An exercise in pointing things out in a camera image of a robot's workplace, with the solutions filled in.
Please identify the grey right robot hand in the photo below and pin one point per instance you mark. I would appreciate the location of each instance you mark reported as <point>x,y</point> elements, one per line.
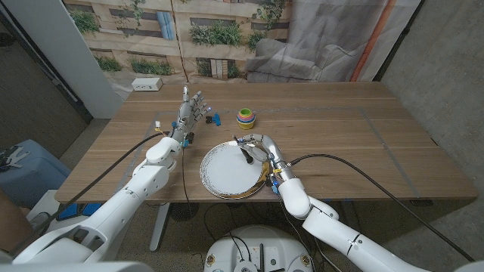
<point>274,151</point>

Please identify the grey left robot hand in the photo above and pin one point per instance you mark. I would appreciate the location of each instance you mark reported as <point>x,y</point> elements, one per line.
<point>186,115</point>

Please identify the black makeup brush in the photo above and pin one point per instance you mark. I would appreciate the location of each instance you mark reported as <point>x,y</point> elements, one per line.
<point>249,159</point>

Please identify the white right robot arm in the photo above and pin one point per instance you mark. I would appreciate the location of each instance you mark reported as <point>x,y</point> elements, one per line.
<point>298,198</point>

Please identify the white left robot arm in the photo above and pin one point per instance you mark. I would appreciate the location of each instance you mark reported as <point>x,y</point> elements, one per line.
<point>125,204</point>

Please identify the stacked colourful toy cups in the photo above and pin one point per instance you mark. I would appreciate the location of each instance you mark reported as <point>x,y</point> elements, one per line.
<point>246,120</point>

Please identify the white plate with gold rim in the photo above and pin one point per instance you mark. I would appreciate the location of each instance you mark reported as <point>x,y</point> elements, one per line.
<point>227,172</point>

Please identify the blue clip with black tips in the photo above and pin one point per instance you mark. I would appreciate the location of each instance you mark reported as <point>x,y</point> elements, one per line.
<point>216,120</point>

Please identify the white power strip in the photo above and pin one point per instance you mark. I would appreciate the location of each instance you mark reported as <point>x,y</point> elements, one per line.
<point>146,84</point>

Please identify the printed backdrop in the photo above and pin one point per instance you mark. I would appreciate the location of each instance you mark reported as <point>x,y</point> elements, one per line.
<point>227,56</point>

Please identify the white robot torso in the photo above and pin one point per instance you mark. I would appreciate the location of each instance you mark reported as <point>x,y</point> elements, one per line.
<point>261,242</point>

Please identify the black round base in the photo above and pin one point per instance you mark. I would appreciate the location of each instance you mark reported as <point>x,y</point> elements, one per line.
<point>183,212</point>

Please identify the white table leg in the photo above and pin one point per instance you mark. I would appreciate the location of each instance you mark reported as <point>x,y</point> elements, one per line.
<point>159,230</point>

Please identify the blue plastic object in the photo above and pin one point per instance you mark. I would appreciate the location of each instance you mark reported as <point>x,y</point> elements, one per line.
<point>89,209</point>

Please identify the blue storage bin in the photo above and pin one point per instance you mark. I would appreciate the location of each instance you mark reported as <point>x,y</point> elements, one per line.
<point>34,177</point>

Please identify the white box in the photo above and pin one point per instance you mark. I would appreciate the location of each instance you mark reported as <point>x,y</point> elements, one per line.
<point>45,204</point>

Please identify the black backdrop stand pole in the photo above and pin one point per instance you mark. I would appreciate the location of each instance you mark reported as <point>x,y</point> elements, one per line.
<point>399,39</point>

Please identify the grey metal tool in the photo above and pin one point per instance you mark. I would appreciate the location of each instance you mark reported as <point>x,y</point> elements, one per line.
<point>13,160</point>

